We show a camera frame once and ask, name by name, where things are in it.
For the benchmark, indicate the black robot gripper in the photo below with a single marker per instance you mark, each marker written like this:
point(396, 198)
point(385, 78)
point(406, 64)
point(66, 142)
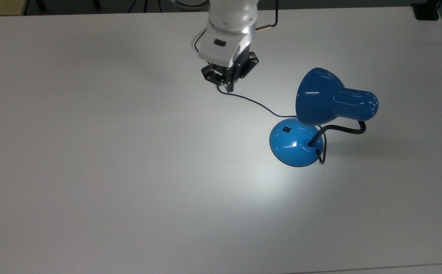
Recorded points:
point(248, 62)

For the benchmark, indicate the blue gooseneck desk lamp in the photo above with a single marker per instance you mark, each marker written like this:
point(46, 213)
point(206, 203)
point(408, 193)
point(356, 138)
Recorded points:
point(318, 99)

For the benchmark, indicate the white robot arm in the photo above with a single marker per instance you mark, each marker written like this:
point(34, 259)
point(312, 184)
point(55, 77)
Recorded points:
point(228, 23)

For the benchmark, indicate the black chair leg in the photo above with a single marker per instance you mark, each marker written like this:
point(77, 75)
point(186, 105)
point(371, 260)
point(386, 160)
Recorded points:
point(41, 4)
point(96, 3)

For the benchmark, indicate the black table clamp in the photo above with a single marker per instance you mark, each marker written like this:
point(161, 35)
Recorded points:
point(425, 11)

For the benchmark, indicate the light wooden furniture panel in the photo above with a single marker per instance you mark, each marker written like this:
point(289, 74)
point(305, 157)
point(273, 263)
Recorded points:
point(0, 7)

